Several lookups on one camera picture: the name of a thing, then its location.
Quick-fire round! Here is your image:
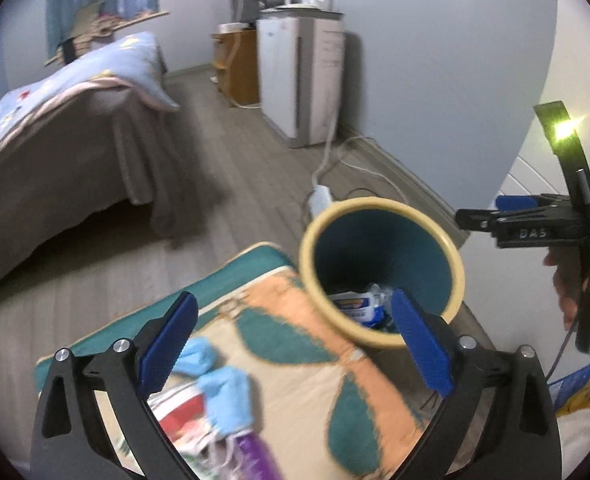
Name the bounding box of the person's right hand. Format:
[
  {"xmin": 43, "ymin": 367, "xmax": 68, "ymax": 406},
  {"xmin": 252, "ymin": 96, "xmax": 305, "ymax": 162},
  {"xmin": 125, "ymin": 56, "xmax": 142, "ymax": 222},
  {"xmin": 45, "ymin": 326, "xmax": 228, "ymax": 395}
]
[{"xmin": 544, "ymin": 247, "xmax": 590, "ymax": 331}]

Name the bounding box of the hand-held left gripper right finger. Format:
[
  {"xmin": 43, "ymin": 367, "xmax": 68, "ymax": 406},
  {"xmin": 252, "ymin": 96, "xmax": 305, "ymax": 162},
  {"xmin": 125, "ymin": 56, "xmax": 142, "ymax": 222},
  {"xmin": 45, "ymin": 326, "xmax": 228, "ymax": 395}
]
[{"xmin": 390, "ymin": 289, "xmax": 563, "ymax": 480}]

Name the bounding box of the white air purifier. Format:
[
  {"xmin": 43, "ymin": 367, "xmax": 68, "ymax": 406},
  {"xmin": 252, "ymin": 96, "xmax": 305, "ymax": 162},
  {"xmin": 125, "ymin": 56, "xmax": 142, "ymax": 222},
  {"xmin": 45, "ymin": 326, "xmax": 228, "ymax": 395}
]
[{"xmin": 256, "ymin": 11, "xmax": 347, "ymax": 150}]

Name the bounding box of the blue and yellow packet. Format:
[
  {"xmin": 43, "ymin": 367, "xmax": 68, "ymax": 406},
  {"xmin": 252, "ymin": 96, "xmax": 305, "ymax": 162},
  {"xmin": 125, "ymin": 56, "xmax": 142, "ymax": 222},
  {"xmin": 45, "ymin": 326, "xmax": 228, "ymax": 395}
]
[{"xmin": 549, "ymin": 360, "xmax": 590, "ymax": 417}]

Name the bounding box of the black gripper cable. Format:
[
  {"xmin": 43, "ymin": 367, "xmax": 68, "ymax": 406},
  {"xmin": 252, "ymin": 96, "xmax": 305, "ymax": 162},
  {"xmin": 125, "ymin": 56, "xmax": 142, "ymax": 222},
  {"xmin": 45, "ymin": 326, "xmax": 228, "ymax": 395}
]
[{"xmin": 544, "ymin": 280, "xmax": 590, "ymax": 386}]

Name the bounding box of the white power strip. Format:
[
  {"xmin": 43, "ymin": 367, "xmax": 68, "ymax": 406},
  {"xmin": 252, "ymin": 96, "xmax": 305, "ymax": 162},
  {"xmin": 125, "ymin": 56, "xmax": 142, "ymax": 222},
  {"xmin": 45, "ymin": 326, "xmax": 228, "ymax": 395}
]
[{"xmin": 308, "ymin": 185, "xmax": 332, "ymax": 215}]

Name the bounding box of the blue face mask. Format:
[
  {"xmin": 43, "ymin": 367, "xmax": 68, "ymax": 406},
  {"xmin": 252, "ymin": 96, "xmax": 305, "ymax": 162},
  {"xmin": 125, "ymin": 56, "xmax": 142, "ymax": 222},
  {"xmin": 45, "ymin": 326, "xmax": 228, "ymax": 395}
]
[{"xmin": 171, "ymin": 336, "xmax": 254, "ymax": 437}]

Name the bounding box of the light blue printed blanket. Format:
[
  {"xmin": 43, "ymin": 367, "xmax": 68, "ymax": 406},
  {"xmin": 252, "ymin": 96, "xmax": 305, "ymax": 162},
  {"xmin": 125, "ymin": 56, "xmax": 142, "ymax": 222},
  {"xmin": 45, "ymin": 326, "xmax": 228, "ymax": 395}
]
[{"xmin": 0, "ymin": 31, "xmax": 181, "ymax": 181}]

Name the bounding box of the teal and orange patterned rug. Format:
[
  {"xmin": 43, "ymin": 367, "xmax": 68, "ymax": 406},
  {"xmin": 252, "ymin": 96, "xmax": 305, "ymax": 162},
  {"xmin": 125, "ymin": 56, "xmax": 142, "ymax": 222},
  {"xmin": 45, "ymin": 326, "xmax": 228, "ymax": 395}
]
[{"xmin": 35, "ymin": 242, "xmax": 481, "ymax": 480}]

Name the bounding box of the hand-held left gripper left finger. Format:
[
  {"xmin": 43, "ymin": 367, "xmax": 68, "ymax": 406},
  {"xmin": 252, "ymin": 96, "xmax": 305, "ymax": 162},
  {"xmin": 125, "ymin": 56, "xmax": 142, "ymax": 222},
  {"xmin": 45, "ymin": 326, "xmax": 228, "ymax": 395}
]
[{"xmin": 31, "ymin": 291, "xmax": 199, "ymax": 480}]

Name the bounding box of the white power cable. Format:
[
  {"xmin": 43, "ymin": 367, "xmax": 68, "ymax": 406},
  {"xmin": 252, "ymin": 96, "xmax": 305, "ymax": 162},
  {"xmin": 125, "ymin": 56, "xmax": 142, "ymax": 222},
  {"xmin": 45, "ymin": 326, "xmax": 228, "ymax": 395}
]
[{"xmin": 313, "ymin": 75, "xmax": 408, "ymax": 201}]

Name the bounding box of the clear plastic wrapper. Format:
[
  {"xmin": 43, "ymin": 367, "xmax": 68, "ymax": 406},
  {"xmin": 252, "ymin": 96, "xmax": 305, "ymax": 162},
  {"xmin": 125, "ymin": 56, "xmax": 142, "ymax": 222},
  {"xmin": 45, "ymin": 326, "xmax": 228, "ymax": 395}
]
[{"xmin": 366, "ymin": 282, "xmax": 395, "ymax": 307}]

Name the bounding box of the yellow-rimmed teal bin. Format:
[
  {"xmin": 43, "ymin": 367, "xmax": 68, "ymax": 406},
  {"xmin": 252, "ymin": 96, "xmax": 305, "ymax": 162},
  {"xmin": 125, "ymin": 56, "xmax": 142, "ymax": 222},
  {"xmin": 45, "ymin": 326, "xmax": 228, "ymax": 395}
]
[{"xmin": 298, "ymin": 197, "xmax": 466, "ymax": 350}]

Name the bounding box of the purple packet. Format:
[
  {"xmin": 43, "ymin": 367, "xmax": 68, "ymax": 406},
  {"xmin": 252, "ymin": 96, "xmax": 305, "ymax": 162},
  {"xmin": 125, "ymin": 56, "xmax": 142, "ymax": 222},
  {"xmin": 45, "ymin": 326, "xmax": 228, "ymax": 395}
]
[{"xmin": 231, "ymin": 431, "xmax": 285, "ymax": 480}]

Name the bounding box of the red and white packet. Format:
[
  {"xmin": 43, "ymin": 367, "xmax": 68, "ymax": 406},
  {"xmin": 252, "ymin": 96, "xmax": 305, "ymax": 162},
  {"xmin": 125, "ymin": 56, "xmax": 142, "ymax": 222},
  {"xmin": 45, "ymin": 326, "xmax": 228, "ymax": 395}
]
[{"xmin": 117, "ymin": 384, "xmax": 238, "ymax": 478}]

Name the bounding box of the bed with brown skirt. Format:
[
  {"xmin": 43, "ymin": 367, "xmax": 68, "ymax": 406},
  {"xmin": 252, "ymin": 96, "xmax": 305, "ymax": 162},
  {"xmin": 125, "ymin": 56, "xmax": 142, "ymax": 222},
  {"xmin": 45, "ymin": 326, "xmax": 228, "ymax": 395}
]
[{"xmin": 0, "ymin": 30, "xmax": 181, "ymax": 295}]

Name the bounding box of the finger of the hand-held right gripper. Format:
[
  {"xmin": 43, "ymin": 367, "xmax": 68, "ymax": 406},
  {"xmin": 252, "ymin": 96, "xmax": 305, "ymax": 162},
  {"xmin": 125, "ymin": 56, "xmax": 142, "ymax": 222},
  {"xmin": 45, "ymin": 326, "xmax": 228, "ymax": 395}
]
[
  {"xmin": 455, "ymin": 205, "xmax": 576, "ymax": 249},
  {"xmin": 495, "ymin": 195, "xmax": 571, "ymax": 210}
]

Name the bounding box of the blue and white packet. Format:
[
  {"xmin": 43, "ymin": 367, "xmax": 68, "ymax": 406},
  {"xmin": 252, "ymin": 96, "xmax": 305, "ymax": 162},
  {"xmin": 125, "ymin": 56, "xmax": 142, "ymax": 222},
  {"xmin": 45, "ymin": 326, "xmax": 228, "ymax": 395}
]
[{"xmin": 331, "ymin": 291, "xmax": 392, "ymax": 331}]

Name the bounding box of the wooden cabinet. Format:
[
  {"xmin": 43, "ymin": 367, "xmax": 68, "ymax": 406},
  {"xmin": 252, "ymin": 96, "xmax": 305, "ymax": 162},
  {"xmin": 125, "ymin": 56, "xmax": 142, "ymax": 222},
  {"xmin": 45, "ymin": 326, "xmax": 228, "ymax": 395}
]
[{"xmin": 211, "ymin": 24, "xmax": 262, "ymax": 106}]

